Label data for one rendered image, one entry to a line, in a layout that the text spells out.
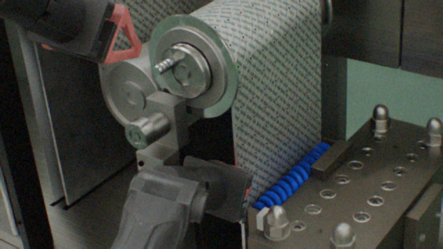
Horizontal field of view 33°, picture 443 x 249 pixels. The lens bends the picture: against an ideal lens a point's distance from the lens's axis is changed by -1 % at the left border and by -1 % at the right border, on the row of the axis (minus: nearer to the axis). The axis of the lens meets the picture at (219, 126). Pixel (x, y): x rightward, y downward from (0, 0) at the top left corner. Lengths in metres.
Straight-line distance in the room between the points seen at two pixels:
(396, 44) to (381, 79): 2.56
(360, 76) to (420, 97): 0.35
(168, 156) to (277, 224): 0.17
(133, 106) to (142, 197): 0.32
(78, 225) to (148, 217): 0.55
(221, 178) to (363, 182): 0.26
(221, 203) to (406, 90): 2.75
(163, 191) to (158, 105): 0.22
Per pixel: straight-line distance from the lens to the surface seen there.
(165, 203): 0.80
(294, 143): 1.16
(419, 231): 1.11
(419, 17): 1.17
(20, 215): 1.22
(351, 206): 1.09
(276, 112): 1.08
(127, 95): 1.11
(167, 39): 0.99
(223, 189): 0.96
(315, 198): 1.10
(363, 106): 3.50
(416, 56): 1.20
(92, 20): 0.80
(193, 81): 0.97
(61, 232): 1.31
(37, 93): 1.29
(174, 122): 1.01
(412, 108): 3.51
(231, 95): 0.97
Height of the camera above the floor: 1.67
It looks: 30 degrees down
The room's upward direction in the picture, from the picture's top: 4 degrees counter-clockwise
